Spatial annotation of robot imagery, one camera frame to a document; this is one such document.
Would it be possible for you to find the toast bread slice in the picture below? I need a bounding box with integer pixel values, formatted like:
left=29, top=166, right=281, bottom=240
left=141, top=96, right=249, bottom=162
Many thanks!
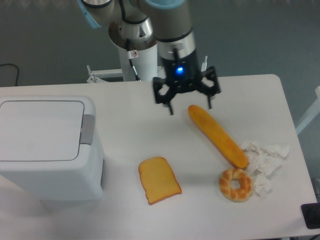
left=138, top=156, right=182, bottom=205

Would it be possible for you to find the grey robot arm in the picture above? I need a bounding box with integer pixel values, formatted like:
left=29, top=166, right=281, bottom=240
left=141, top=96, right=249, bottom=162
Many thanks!
left=78, top=0, right=221, bottom=107

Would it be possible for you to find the black floor cable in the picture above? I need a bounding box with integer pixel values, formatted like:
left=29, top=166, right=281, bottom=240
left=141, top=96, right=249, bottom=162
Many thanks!
left=0, top=63, right=20, bottom=88

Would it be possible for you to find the white trash can lid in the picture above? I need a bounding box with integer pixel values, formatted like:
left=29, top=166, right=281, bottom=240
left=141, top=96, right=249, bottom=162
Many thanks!
left=0, top=101, right=84, bottom=162

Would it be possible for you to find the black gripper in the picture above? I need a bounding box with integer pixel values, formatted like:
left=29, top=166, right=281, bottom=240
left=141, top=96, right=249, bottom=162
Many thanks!
left=152, top=50, right=221, bottom=115

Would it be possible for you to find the black device at edge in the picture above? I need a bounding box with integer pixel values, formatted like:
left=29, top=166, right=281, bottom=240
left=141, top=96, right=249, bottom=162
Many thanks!
left=301, top=202, right=320, bottom=230

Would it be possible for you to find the white trash can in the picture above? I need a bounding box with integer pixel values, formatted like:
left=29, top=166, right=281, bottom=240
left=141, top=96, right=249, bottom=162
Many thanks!
left=0, top=95, right=104, bottom=201

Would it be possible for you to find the long baguette bread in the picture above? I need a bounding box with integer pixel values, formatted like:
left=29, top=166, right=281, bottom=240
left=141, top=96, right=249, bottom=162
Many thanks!
left=187, top=104, right=249, bottom=169

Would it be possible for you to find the twisted ring bread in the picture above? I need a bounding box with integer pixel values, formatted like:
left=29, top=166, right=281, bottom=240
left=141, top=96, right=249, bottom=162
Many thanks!
left=218, top=168, right=253, bottom=202

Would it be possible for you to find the large crumpled white tissue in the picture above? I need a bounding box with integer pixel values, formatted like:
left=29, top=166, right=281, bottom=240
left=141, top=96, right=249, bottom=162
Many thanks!
left=240, top=140, right=291, bottom=177

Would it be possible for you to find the white frame bar right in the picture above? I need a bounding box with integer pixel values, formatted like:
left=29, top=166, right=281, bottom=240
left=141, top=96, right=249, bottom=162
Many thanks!
left=295, top=86, right=320, bottom=135

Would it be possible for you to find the small crumpled white tissue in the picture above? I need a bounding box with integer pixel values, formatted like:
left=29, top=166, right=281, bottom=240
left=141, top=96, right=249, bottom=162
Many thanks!
left=253, top=173, right=272, bottom=200

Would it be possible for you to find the robot base cable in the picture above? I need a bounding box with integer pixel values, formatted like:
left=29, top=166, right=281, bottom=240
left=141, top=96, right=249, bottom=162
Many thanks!
left=125, top=37, right=142, bottom=82

